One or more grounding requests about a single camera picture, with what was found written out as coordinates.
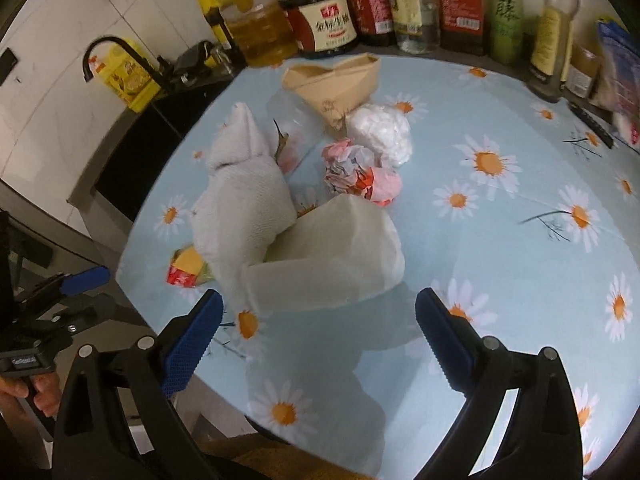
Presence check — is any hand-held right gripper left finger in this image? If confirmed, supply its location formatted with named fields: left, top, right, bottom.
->
left=52, top=289, right=224, bottom=480

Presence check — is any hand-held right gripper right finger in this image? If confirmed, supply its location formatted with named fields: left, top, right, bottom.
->
left=415, top=287, right=583, bottom=480

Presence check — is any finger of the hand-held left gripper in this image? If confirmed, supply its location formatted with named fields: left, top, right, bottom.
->
left=50, top=292, right=117, bottom=333
left=15, top=266, right=112, bottom=311

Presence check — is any white paper bag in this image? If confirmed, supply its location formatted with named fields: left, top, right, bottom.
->
left=242, top=194, right=407, bottom=313

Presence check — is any brown paper bag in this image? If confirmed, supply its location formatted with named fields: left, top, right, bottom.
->
left=282, top=54, right=382, bottom=137

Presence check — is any person's left hand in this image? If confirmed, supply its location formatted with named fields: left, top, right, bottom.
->
left=0, top=374, right=62, bottom=418

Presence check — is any red yellow snack wrapper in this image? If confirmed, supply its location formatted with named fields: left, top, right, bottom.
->
left=166, top=244, right=217, bottom=289

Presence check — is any daisy print tablecloth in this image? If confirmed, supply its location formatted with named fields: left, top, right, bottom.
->
left=115, top=52, right=640, bottom=480

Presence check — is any white paper towel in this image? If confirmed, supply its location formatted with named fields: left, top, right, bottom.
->
left=191, top=101, right=298, bottom=311

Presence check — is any black sink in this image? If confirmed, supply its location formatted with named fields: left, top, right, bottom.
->
left=67, top=62, right=241, bottom=223

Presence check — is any pink crumpled paper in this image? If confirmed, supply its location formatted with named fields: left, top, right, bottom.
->
left=321, top=139, right=404, bottom=207

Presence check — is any yellow box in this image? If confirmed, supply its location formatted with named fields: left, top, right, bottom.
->
left=92, top=39, right=163, bottom=112

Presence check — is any black faucet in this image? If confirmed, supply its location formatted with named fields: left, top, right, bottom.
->
left=81, top=36, right=173, bottom=97

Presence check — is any clear plastic wrapper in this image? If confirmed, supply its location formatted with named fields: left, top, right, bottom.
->
left=266, top=94, right=323, bottom=177

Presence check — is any pink white packet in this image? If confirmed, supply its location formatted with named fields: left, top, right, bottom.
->
left=612, top=110, right=640, bottom=147

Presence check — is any small brown jar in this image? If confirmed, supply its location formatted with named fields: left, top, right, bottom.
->
left=564, top=44, right=602, bottom=99

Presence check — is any large cooking oil jug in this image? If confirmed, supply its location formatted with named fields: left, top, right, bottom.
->
left=216, top=0, right=301, bottom=68

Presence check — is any yellow cap oil bottle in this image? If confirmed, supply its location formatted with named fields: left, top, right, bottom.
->
left=526, top=0, right=582, bottom=104

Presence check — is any blue plastic bag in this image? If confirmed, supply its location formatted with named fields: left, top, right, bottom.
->
left=594, top=19, right=640, bottom=117

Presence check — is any green label bottle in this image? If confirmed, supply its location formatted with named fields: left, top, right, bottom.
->
left=489, top=0, right=527, bottom=65

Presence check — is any clear bottle red label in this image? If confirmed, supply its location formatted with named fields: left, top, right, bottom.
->
left=431, top=0, right=490, bottom=57

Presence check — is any clear vinegar bottle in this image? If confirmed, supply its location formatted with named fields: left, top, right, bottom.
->
left=384, top=0, right=442, bottom=54

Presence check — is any dark soy sauce jug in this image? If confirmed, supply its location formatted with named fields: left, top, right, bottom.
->
left=279, top=0, right=359, bottom=57

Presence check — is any red label sauce bottle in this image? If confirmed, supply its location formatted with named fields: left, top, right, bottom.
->
left=339, top=0, right=397, bottom=47

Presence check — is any black wall socket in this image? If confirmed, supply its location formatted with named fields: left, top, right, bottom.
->
left=0, top=47, right=19, bottom=86

